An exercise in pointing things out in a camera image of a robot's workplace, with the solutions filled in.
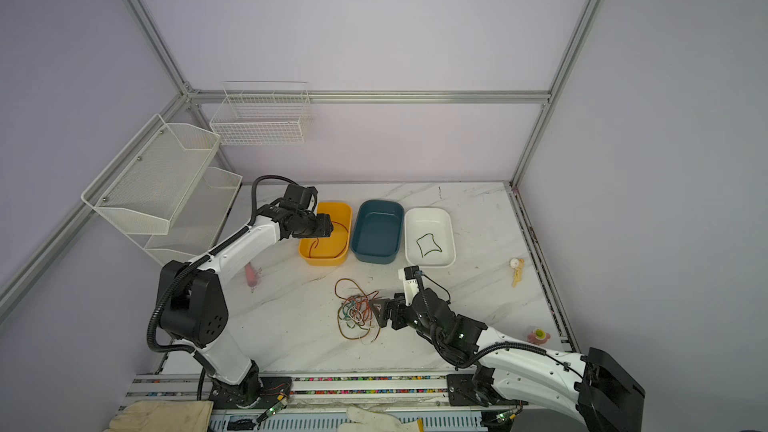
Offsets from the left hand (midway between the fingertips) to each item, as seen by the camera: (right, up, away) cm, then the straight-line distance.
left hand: (322, 229), depth 90 cm
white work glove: (+18, -45, -20) cm, 52 cm away
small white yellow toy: (+62, -12, +5) cm, 64 cm away
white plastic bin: (+35, -4, +13) cm, 37 cm away
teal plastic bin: (+16, -1, +15) cm, 22 cm away
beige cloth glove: (-33, -44, -20) cm, 59 cm away
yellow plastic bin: (0, -8, +8) cm, 12 cm away
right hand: (+18, -18, -14) cm, 29 cm away
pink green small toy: (+61, -28, -12) cm, 68 cm away
